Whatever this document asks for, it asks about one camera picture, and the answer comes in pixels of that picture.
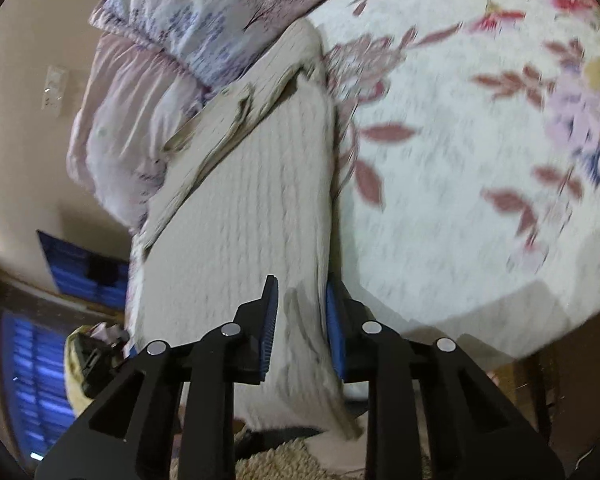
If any beige cable-knit sweater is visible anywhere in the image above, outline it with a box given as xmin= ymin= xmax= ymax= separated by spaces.
xmin=133 ymin=20 xmax=358 ymax=439

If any yellow bag on floor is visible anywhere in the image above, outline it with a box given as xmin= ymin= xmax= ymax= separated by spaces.
xmin=64 ymin=322 xmax=130 ymax=417

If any blue lit window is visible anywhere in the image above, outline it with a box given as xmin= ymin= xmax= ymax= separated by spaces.
xmin=0 ymin=231 xmax=129 ymax=466

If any beige shaggy rug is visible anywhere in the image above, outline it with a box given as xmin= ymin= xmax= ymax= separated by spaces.
xmin=235 ymin=436 xmax=365 ymax=479

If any floral white bedspread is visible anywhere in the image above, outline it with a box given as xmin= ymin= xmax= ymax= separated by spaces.
xmin=310 ymin=0 xmax=600 ymax=364

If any pink lavender print pillow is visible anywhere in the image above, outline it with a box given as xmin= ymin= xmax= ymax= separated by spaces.
xmin=67 ymin=0 xmax=324 ymax=233

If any white wall switch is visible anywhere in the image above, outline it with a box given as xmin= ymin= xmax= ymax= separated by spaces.
xmin=41 ymin=65 xmax=69 ymax=118

